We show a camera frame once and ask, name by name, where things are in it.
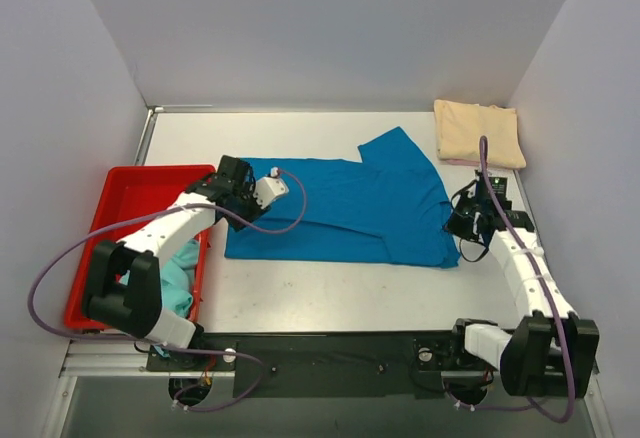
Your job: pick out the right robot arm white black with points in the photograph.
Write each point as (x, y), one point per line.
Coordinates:
(551, 352)

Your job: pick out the teal t shirt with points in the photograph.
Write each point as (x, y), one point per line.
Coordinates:
(177, 278)

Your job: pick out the blue t shirt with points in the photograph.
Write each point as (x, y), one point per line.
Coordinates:
(390, 207)

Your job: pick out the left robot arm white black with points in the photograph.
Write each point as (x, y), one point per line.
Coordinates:
(123, 285)

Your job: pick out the red plastic bin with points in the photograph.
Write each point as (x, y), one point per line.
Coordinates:
(128, 192)

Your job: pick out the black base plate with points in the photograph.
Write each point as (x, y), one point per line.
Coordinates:
(426, 364)

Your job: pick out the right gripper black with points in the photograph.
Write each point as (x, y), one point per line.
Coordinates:
(461, 223)

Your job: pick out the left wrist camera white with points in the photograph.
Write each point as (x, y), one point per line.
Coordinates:
(268, 190)

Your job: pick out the folded beige t shirt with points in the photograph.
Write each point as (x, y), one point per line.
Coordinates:
(460, 126)

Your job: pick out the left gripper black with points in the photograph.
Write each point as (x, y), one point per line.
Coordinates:
(240, 211)

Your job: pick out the aluminium rail frame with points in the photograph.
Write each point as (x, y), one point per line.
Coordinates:
(103, 359)

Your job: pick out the folded pink t shirt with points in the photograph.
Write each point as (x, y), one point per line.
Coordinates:
(476, 164)

